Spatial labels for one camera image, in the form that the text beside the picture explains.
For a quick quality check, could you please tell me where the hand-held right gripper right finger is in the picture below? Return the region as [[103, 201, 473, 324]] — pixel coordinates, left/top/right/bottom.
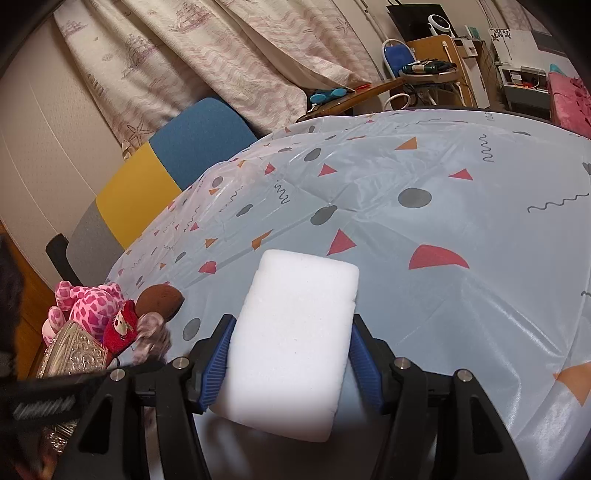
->
[[348, 314, 529, 480]]

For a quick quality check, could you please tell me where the silver embossed tissue box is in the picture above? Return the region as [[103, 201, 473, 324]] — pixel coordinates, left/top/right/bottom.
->
[[34, 320, 112, 453]]

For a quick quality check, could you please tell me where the black monitor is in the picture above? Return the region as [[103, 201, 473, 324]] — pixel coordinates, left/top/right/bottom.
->
[[387, 4, 458, 41]]

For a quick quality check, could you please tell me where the green power tool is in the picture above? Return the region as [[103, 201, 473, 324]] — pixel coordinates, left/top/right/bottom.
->
[[399, 59, 458, 77]]

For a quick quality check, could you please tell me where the red plush toy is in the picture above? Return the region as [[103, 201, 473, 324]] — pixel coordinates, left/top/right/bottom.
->
[[102, 300, 139, 356]]

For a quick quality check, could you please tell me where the wooden side table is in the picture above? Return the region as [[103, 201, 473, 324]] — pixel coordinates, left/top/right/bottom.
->
[[295, 78, 407, 123]]

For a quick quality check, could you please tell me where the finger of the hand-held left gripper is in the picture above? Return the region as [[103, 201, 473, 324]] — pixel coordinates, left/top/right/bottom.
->
[[85, 359, 167, 383]]

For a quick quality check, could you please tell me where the white sponge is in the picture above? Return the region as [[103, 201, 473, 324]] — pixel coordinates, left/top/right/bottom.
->
[[208, 249, 360, 443]]

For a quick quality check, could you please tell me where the pink cloth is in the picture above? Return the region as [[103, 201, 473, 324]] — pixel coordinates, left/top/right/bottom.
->
[[547, 71, 591, 139]]

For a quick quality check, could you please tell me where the white round fan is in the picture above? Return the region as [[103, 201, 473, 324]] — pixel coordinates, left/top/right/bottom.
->
[[425, 14, 455, 38]]

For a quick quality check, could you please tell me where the wooden cabinet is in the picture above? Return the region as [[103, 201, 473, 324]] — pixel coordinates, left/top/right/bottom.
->
[[406, 34, 490, 109]]

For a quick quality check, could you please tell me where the patterned light blue tablecloth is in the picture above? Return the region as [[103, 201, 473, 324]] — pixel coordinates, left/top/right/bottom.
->
[[105, 110, 591, 480]]

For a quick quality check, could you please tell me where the grey soft toy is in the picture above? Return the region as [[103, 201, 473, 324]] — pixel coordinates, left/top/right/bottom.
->
[[131, 311, 172, 363]]

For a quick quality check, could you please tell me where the brown round soft toy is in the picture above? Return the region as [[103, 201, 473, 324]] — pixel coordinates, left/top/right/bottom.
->
[[137, 285, 185, 319]]

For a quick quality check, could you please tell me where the printed beige curtain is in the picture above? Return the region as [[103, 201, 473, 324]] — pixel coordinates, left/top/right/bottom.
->
[[53, 0, 393, 151]]

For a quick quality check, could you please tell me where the blue folding chair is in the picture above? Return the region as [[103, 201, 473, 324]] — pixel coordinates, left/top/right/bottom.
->
[[381, 39, 416, 79]]

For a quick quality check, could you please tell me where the blue object on side table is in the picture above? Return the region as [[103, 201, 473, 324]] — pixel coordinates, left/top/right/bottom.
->
[[308, 86, 352, 104]]

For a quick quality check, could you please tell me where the pink spotted plush toy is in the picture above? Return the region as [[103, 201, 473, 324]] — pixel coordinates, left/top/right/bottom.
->
[[41, 281, 125, 347]]

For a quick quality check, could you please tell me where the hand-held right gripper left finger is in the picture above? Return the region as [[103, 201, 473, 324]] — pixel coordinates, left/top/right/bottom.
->
[[53, 314, 237, 480]]

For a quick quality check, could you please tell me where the grey yellow blue chair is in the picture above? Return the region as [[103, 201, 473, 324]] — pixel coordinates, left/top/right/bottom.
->
[[65, 97, 259, 287]]

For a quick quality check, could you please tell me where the white shelf unit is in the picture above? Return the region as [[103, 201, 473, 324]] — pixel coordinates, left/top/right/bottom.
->
[[489, 28, 552, 112]]

